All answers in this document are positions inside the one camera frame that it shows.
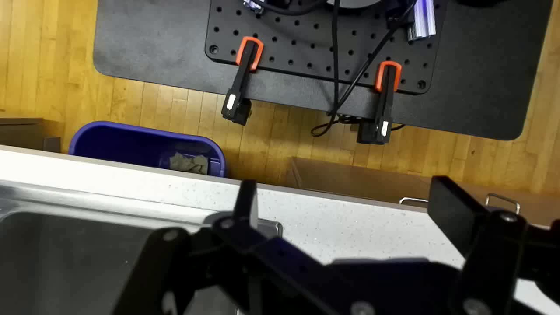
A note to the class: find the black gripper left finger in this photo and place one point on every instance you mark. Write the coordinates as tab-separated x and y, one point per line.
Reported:
256	263

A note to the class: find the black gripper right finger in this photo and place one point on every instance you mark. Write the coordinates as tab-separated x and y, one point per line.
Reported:
495	251

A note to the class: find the orange black bar clamp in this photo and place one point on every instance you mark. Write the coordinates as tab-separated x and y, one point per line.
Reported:
242	81
382	111

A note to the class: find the stainless steel sink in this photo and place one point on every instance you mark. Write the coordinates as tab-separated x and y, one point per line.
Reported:
70	251

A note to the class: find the crumpled paper trash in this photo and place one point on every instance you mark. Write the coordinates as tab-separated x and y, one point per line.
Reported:
189	162

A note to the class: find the brown wooden cabinet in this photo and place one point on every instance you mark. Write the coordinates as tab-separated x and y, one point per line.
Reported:
361	178

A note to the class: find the blue plastic bin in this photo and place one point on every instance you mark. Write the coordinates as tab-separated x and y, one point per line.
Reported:
116	143

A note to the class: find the black perforated mounting board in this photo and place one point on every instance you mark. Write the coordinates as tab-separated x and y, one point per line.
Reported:
303	41

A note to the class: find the white purple box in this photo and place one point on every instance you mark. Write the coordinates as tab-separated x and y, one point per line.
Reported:
422	20

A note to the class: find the brown wooden furniture piece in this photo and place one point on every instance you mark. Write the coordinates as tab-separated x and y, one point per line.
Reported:
26	132

